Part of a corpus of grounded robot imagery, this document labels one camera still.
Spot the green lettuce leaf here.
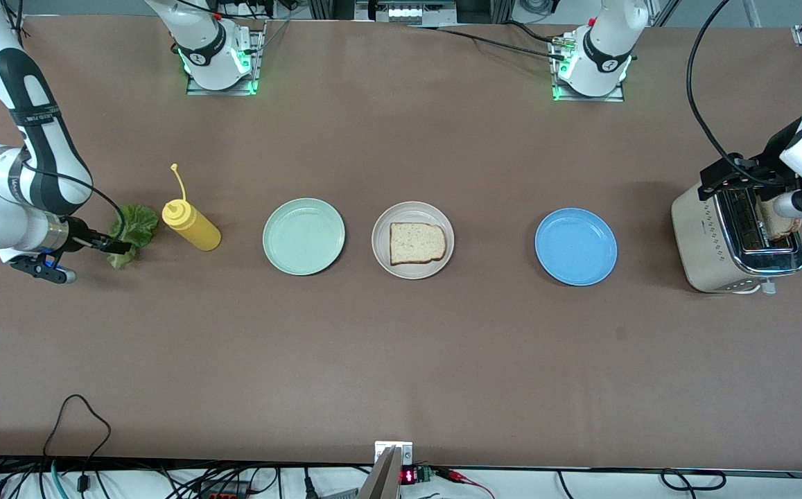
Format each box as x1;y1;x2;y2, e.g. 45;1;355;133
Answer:
107;203;160;270

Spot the toasted bread slice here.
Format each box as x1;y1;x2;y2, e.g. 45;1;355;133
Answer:
389;222;448;266
760;205;802;243

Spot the yellow squeeze bottle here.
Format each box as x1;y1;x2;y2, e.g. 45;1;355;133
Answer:
161;163;223;252

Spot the blue plate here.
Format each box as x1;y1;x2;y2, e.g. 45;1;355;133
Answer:
534;207;618;287

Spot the mint green plate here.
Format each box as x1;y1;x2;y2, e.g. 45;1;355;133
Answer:
262;198;347;277

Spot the beige plate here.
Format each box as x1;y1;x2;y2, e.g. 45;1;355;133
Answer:
371;201;455;281

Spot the cream and chrome toaster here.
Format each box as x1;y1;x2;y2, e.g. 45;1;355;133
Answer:
670;165;802;296

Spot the lit control box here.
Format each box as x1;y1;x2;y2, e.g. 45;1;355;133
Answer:
354;0;458;26

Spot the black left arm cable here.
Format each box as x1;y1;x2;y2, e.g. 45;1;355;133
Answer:
685;0;790;186

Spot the thin black cable loop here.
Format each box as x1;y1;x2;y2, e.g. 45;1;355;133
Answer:
42;394;112;486

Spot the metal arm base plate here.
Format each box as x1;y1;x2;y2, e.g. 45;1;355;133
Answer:
551;35;625;103
186;19;267;96

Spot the black cable to arm base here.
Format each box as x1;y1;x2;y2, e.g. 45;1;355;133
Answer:
408;24;571;62

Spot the black coiled cable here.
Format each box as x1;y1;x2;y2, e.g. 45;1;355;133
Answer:
661;469;727;491

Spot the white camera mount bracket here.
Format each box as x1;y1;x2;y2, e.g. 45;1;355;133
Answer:
375;441;413;465

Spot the grey metal camera bar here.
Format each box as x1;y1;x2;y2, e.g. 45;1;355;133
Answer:
358;446;401;499

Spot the red clip lead wire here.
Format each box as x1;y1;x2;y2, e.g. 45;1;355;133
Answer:
435;468;495;498

